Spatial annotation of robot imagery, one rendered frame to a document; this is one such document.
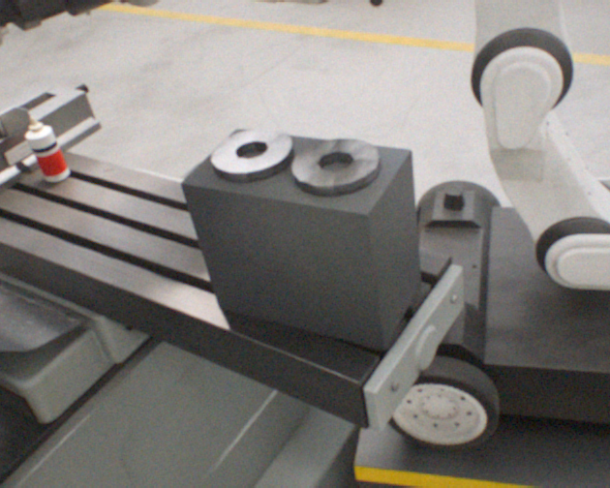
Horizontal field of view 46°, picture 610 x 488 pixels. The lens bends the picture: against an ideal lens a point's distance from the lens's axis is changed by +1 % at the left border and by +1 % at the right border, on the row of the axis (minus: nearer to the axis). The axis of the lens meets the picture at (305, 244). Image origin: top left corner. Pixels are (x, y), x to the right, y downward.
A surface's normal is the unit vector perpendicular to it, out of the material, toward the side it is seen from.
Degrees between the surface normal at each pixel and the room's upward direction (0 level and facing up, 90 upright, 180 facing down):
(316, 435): 0
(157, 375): 90
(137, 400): 90
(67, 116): 90
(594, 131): 0
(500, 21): 90
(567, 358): 0
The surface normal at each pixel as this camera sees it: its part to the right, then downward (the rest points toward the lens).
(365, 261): -0.45, 0.60
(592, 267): -0.22, 0.63
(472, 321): 0.58, -0.53
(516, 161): -0.15, 0.90
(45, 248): -0.15, -0.78
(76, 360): 0.82, 0.24
